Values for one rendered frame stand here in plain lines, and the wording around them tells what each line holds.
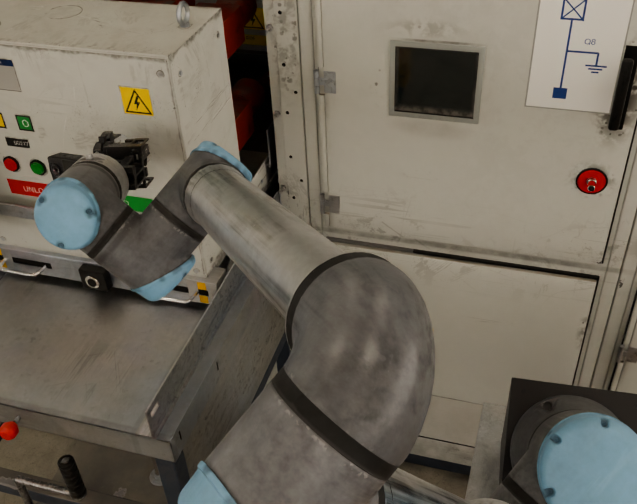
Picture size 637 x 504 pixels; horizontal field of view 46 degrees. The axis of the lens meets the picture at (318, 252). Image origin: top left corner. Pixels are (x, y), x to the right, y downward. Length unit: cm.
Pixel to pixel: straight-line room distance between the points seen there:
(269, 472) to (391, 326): 14
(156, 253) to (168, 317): 52
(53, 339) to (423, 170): 83
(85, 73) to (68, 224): 39
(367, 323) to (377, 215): 116
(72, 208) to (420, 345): 60
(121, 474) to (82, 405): 76
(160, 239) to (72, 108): 44
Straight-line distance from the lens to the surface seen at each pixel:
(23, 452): 258
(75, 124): 145
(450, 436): 219
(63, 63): 140
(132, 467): 221
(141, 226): 107
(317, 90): 158
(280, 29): 158
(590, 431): 107
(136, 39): 137
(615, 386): 197
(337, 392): 54
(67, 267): 168
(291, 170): 173
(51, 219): 107
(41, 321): 165
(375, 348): 55
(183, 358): 141
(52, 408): 147
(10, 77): 148
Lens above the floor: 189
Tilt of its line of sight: 38 degrees down
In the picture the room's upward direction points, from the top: 3 degrees counter-clockwise
